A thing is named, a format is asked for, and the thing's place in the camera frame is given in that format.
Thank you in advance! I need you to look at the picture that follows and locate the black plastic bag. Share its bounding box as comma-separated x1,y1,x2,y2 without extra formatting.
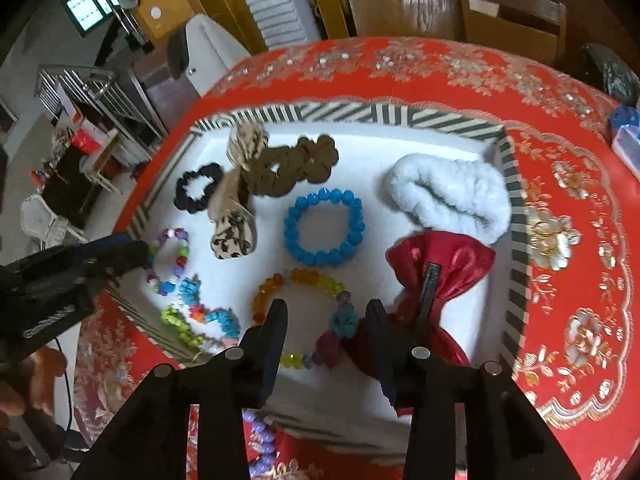
581,42,640,107

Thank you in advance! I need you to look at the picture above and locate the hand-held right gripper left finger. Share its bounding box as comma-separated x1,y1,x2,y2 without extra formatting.
75,299,289,480

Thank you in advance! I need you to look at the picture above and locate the turquoise green chip bracelet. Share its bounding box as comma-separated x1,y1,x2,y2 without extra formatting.
160,275,242,357

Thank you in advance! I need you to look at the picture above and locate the window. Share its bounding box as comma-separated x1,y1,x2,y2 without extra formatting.
66,0,116,37

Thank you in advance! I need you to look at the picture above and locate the white fluffy scrunchie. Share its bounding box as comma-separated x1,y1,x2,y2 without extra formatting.
387,155,512,244

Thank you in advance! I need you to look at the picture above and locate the blue bead bracelet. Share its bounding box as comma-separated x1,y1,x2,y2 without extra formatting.
283,187,365,267

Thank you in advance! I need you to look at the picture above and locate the multicolour bead bracelet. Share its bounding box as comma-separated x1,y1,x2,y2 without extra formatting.
146,227,191,297

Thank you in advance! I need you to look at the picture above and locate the black cabinet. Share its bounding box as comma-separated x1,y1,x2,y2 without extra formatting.
42,147,102,227

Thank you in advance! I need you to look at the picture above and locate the dark brown round table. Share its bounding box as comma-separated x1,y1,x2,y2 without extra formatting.
510,0,640,61

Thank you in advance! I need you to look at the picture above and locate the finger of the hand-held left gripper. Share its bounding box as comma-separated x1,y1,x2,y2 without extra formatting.
85,238,151,284

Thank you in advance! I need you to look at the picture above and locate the black bead bracelet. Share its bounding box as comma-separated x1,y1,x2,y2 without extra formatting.
174,162,225,213

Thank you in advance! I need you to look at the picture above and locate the purple bead bracelet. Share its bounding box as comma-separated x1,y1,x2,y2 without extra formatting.
242,409,281,479

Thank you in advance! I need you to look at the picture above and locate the open-back wooden chair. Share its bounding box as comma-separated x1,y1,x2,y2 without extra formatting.
450,0,569,67

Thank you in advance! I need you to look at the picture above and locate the glossy wooden chair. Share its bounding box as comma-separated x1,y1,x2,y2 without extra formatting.
344,0,467,39

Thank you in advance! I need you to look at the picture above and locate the metal stair railing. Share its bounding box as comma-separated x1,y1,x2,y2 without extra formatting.
35,64,169,162

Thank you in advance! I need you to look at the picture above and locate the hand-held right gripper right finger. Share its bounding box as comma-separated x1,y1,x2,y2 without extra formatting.
365,299,583,480

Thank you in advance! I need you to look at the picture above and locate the white plastic chair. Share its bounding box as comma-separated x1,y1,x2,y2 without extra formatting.
20,195,87,249

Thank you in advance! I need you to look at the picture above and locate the red box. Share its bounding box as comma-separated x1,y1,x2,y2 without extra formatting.
70,127,119,162

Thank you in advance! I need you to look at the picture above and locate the white jacket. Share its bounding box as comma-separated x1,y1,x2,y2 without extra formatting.
167,14,251,97

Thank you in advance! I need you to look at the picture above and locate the red floral tablecloth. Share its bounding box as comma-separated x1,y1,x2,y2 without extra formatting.
72,35,640,480

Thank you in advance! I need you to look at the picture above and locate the brown scrunchie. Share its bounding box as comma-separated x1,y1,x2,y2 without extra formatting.
247,135,340,199

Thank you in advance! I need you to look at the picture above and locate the beige leopard hair bow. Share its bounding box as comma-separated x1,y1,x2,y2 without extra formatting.
210,124,269,261

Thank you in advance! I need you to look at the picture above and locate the red bow hair clip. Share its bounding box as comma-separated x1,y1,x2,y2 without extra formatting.
345,231,497,417

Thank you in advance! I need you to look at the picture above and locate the amber bead bracelet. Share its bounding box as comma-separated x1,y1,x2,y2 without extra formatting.
251,267,359,370

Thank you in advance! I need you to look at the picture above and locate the black cable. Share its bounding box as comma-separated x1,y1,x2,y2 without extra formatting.
54,337,77,442

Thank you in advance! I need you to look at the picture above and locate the striped white tray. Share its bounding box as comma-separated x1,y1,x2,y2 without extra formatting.
112,101,531,453

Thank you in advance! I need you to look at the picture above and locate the person's left hand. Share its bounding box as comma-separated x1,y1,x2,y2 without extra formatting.
0,347,69,416

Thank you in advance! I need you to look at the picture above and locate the blue packet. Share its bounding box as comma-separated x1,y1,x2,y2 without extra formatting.
607,105,640,181

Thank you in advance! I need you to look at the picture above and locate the white radiator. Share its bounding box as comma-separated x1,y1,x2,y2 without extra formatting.
227,0,309,49

